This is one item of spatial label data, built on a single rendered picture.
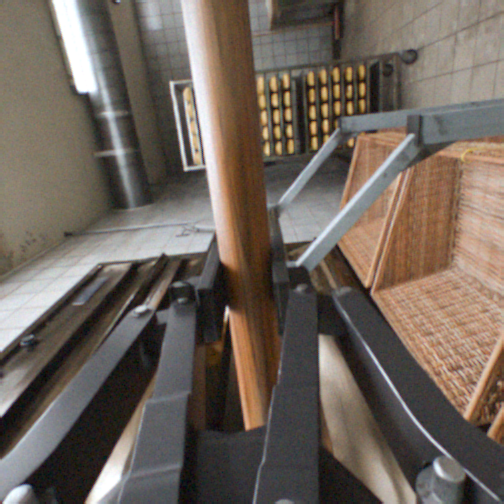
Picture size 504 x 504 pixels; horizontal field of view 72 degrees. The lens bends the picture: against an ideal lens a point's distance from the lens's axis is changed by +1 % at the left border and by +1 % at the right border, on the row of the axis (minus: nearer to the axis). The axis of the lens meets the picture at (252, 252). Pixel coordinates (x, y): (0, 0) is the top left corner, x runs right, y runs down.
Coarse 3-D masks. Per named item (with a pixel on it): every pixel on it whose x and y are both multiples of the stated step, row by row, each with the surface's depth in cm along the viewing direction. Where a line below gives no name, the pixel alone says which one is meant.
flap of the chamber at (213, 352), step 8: (216, 240) 152; (208, 256) 135; (224, 320) 121; (224, 328) 118; (224, 336) 115; (208, 344) 97; (216, 344) 104; (208, 352) 95; (216, 352) 102; (208, 360) 93; (216, 360) 99; (208, 368) 91; (216, 368) 97; (208, 376) 89; (216, 376) 95; (208, 384) 88; (216, 384) 93; (208, 392) 86; (216, 392) 92; (208, 400) 84; (208, 408) 83; (208, 416) 81; (208, 424) 80
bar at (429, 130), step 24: (360, 120) 93; (384, 120) 93; (408, 120) 52; (432, 120) 48; (456, 120) 48; (480, 120) 48; (336, 144) 96; (408, 144) 51; (432, 144) 51; (312, 168) 99; (384, 168) 52; (408, 168) 53; (288, 192) 101; (360, 192) 54; (360, 216) 55; (336, 240) 56; (288, 264) 59; (312, 264) 58
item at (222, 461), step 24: (192, 432) 9; (216, 432) 9; (240, 432) 9; (264, 432) 9; (192, 456) 8; (216, 456) 8; (240, 456) 8; (120, 480) 8; (192, 480) 8; (216, 480) 8; (240, 480) 8; (336, 480) 7; (360, 480) 8
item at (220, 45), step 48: (192, 0) 14; (240, 0) 15; (192, 48) 15; (240, 48) 15; (240, 96) 16; (240, 144) 16; (240, 192) 17; (240, 240) 18; (240, 288) 19; (240, 336) 20; (240, 384) 22
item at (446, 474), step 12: (444, 456) 8; (432, 468) 8; (444, 468) 7; (456, 468) 7; (420, 480) 8; (432, 480) 8; (444, 480) 7; (456, 480) 7; (420, 492) 8; (432, 492) 8; (444, 492) 7; (456, 492) 7
